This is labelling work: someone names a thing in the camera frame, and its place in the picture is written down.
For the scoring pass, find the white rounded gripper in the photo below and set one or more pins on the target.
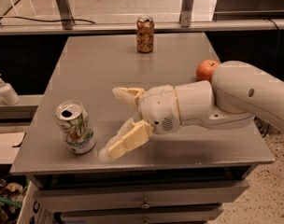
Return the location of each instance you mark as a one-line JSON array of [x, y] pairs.
[[159, 108]]

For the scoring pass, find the white green 7up can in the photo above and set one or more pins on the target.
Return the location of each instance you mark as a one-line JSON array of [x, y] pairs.
[[73, 120]]

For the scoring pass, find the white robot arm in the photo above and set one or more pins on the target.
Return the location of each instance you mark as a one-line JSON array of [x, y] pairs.
[[236, 93]]

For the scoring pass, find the orange brown soda can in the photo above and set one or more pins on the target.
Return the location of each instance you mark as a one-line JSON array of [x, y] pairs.
[[145, 34]]

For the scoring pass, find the red apple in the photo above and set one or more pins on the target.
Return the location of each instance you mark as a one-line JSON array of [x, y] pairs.
[[206, 68]]

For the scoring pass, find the grey upper drawer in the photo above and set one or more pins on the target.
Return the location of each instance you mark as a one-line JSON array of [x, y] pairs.
[[145, 196]]

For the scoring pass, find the grey drawer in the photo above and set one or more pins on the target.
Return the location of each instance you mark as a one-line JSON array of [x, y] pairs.
[[145, 196], [152, 215]]

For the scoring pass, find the grey lower drawer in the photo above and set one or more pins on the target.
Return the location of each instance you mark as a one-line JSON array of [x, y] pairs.
[[152, 215]]

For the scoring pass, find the white pump lotion bottle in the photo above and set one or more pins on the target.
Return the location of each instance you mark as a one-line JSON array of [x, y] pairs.
[[8, 94]]

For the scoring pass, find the white cardboard box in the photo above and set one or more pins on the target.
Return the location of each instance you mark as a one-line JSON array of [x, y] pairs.
[[32, 210]]

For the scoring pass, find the left metal railing post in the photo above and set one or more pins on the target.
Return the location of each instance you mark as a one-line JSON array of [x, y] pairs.
[[65, 14]]

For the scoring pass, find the metal railing post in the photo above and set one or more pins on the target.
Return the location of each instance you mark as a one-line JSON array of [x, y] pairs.
[[65, 14], [185, 16]]

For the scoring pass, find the right metal railing post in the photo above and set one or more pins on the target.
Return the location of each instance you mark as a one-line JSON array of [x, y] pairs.
[[185, 16]]

